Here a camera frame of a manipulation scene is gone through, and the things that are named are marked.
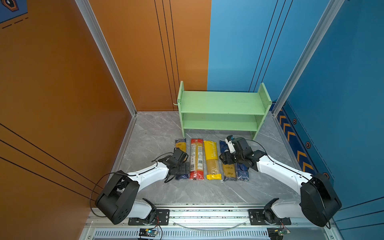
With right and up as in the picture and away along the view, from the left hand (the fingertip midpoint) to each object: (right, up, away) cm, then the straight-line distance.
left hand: (182, 167), depth 90 cm
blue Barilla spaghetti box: (+35, -1, -5) cm, 35 cm away
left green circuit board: (-15, -26, -19) cm, 36 cm away
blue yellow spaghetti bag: (0, -4, -7) cm, 8 cm away
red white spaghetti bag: (+9, +4, -1) cm, 9 cm away
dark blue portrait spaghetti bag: (+28, -2, -5) cm, 28 cm away
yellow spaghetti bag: (+18, +1, -3) cm, 18 cm away
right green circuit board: (+47, -27, -19) cm, 57 cm away
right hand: (+25, +8, -3) cm, 26 cm away
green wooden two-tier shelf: (+23, +33, -8) cm, 41 cm away
